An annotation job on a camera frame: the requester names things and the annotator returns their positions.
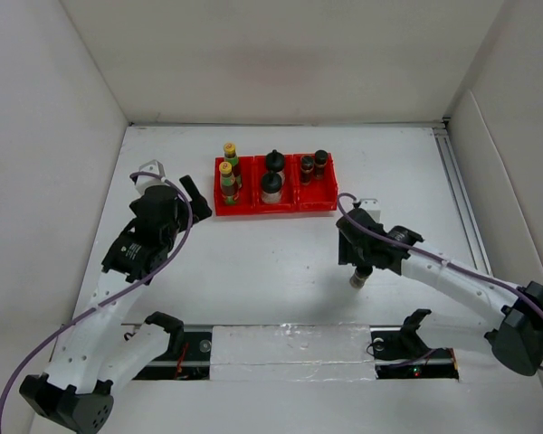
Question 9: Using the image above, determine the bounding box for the black-lid spice jar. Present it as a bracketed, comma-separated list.
[349, 267, 373, 289]
[313, 149, 329, 179]

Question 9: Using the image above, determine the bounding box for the red sauce bottle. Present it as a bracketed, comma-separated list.
[218, 161, 241, 205]
[223, 142, 243, 188]

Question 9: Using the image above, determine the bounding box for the white salt shaker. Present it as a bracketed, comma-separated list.
[264, 149, 286, 183]
[261, 172, 282, 204]

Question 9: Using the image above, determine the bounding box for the silver-lid spice jar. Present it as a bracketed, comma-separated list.
[300, 155, 314, 185]

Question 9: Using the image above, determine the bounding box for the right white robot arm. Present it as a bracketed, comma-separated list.
[336, 206, 543, 376]

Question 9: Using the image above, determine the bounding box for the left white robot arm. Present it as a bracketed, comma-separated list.
[19, 171, 212, 433]

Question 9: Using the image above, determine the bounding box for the red three-compartment tray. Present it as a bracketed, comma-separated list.
[214, 154, 338, 216]

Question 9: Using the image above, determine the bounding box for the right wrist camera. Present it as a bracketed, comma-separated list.
[354, 198, 381, 222]

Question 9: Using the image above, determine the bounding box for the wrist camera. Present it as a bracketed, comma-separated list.
[354, 198, 381, 222]
[130, 159, 165, 196]

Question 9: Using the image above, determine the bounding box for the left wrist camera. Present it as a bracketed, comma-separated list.
[130, 159, 165, 196]

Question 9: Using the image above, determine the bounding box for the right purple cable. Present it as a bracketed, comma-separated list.
[336, 193, 543, 374]

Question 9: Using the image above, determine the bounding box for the purple cable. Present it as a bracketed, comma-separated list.
[0, 171, 195, 434]
[336, 193, 543, 374]

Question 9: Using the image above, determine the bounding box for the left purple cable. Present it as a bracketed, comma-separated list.
[0, 171, 195, 434]

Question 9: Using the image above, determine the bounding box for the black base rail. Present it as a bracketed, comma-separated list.
[136, 324, 459, 382]

